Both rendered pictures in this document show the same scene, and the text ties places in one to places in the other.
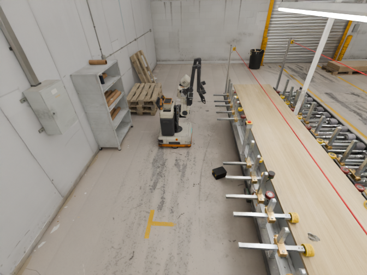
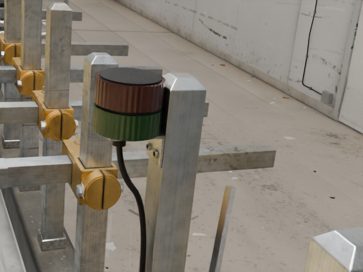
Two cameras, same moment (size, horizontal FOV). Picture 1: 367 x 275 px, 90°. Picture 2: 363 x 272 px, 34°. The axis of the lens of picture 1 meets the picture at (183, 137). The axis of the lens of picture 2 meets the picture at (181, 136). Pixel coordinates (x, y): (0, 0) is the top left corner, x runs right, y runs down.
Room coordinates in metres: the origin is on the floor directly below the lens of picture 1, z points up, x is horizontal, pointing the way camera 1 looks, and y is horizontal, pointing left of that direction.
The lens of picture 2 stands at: (1.56, -0.99, 1.29)
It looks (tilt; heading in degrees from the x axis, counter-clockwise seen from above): 20 degrees down; 150
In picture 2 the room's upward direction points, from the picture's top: 6 degrees clockwise
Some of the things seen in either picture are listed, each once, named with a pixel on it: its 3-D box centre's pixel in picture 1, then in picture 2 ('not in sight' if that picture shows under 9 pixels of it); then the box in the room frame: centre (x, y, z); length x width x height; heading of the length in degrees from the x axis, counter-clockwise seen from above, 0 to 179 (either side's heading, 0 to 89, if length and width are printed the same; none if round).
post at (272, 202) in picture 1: (266, 215); (91, 222); (0.87, -0.71, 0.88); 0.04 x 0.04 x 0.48; 85
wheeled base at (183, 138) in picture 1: (176, 133); not in sight; (3.17, 0.16, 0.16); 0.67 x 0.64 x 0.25; 85
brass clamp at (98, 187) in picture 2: (269, 214); (89, 172); (0.85, -0.71, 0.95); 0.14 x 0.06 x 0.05; 175
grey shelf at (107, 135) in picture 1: (108, 106); not in sight; (3.34, 1.47, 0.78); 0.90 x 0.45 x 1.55; 175
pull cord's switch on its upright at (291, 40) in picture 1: (283, 68); not in sight; (3.81, -2.10, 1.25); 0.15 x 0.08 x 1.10; 175
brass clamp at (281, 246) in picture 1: (279, 245); (52, 114); (0.60, -0.69, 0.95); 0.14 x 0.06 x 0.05; 175
